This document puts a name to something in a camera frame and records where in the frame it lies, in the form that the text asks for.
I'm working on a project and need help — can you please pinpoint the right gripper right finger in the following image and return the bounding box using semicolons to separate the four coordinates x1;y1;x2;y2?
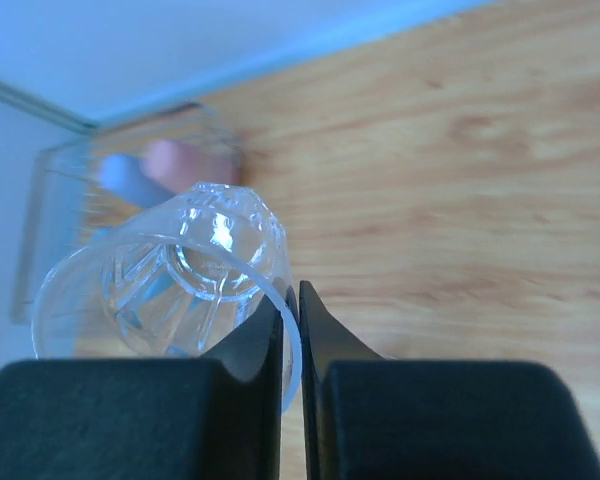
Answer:
299;281;600;479

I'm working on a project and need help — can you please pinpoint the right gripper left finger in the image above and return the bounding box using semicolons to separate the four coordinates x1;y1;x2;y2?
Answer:
0;299;283;479

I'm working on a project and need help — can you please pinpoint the clear glass tumbler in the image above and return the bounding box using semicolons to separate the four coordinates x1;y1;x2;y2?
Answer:
31;183;302;407

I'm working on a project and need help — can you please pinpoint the purple plastic cup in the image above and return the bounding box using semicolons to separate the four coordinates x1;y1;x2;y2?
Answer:
98;153;174;209

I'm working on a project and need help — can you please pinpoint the pink plastic cup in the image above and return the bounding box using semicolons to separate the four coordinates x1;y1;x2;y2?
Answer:
141;139;240;194

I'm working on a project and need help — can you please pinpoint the clear wire dish rack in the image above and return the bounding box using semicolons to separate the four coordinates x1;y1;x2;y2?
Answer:
9;102;242;325

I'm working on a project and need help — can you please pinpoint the left aluminium corner post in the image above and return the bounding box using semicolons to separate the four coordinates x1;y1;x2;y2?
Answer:
0;80;98;134

